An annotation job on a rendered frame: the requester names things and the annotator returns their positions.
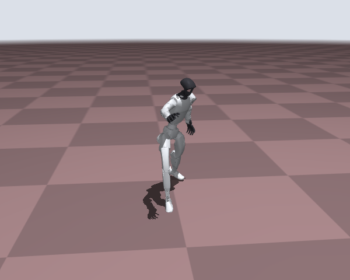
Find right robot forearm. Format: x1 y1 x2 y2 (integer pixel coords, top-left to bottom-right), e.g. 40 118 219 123
162 108 175 123

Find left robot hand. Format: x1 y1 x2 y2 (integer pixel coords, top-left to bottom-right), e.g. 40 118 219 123
186 120 195 135

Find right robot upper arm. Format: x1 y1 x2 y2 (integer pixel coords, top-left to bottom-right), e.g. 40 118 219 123
160 98 177 115

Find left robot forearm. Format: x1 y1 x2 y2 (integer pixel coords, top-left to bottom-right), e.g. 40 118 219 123
185 110 191 124

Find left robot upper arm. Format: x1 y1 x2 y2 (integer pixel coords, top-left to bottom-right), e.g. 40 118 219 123
188 93 197 111

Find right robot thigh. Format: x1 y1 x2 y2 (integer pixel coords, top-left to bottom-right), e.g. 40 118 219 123
157 131 171 175

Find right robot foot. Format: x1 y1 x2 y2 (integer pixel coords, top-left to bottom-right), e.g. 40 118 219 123
165 199 173 212

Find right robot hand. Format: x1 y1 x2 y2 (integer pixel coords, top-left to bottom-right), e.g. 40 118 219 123
167 113 180 123

